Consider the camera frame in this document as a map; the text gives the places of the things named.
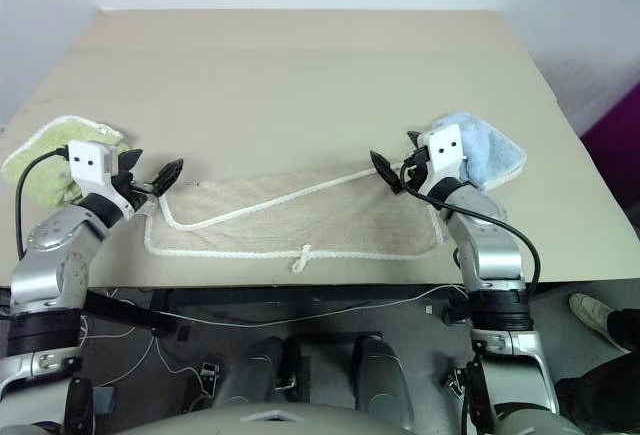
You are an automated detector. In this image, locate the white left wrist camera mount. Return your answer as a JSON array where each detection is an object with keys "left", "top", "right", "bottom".
[{"left": 68, "top": 139, "right": 137, "bottom": 220}]

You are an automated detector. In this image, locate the grey right robot leg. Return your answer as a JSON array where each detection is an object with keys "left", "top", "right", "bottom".
[{"left": 348, "top": 333, "right": 417, "bottom": 432}]

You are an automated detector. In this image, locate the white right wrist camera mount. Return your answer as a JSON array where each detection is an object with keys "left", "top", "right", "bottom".
[{"left": 426, "top": 123, "right": 466, "bottom": 182}]

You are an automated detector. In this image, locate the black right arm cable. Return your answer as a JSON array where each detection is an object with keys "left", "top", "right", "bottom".
[{"left": 398, "top": 160, "right": 543, "bottom": 300}]

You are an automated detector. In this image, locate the grey robot torso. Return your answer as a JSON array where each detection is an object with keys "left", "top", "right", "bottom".
[{"left": 113, "top": 397, "right": 566, "bottom": 435}]

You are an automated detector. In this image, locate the beige towel with white trim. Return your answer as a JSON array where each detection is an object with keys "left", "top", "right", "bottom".
[{"left": 143, "top": 164, "right": 446, "bottom": 274}]

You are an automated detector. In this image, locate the thin white cable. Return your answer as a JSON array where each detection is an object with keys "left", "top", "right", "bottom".
[{"left": 78, "top": 282, "right": 472, "bottom": 387}]

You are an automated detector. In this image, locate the light blue terry towel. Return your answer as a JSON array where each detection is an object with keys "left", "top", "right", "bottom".
[{"left": 430, "top": 111, "right": 528, "bottom": 193}]

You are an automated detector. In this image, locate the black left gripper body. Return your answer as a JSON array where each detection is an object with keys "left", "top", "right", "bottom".
[{"left": 110, "top": 170, "right": 152, "bottom": 212}]

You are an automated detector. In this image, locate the grey left robot leg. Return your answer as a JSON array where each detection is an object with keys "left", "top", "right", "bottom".
[{"left": 213, "top": 336, "right": 307, "bottom": 412}]

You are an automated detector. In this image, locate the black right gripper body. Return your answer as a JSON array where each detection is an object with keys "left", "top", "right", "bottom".
[{"left": 399, "top": 146, "right": 433, "bottom": 192}]

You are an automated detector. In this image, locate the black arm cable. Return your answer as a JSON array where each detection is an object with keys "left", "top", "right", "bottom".
[
  {"left": 398, "top": 160, "right": 543, "bottom": 300},
  {"left": 14, "top": 147, "right": 72, "bottom": 262}
]

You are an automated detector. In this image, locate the magenta panel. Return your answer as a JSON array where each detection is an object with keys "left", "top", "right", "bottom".
[{"left": 578, "top": 78, "right": 640, "bottom": 239}]

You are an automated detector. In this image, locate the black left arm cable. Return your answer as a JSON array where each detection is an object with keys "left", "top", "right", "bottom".
[{"left": 14, "top": 147, "right": 72, "bottom": 262}]

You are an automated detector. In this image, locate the grey robot leg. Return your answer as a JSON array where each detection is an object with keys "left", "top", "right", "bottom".
[
  {"left": 348, "top": 333, "right": 417, "bottom": 432},
  {"left": 213, "top": 336, "right": 307, "bottom": 412}
]

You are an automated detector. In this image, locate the green terry towel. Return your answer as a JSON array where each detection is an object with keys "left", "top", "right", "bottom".
[{"left": 0, "top": 114, "right": 132, "bottom": 209}]

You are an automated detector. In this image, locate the dark trouser leg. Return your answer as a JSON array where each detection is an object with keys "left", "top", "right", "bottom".
[{"left": 553, "top": 308, "right": 640, "bottom": 432}]

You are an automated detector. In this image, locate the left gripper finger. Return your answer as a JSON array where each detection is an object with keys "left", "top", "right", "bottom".
[
  {"left": 117, "top": 149, "right": 144, "bottom": 176},
  {"left": 130, "top": 158, "right": 186, "bottom": 198}
]

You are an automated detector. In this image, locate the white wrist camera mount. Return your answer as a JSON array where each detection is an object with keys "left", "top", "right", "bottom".
[
  {"left": 68, "top": 139, "right": 137, "bottom": 220},
  {"left": 426, "top": 123, "right": 466, "bottom": 182}
]

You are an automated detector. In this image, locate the white sneaker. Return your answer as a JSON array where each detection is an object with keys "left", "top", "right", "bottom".
[{"left": 569, "top": 292, "right": 632, "bottom": 355}]

